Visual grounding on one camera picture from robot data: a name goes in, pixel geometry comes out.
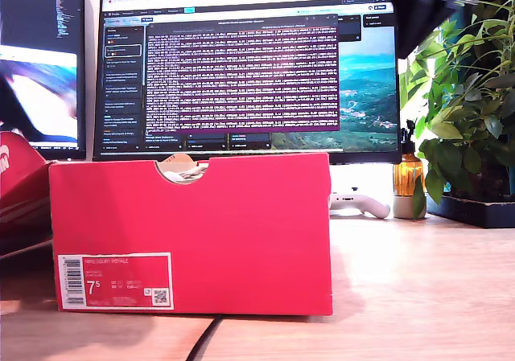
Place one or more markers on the black plant tray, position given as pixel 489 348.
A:
pixel 475 212

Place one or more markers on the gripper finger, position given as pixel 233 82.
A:
pixel 414 19

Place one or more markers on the large black computer monitor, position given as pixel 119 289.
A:
pixel 241 75

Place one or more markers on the white game controller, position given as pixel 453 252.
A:
pixel 374 208

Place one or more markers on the brown cardboard shoebox insert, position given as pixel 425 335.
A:
pixel 177 159

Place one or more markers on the red cardboard shoebox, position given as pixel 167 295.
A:
pixel 261 232

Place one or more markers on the red shoebox lid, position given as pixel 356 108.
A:
pixel 20 184

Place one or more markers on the amber pump bottle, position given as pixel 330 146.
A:
pixel 408 176

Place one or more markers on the green leafy houseplant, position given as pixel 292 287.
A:
pixel 462 136

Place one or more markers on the small black computer monitor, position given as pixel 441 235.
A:
pixel 40 23

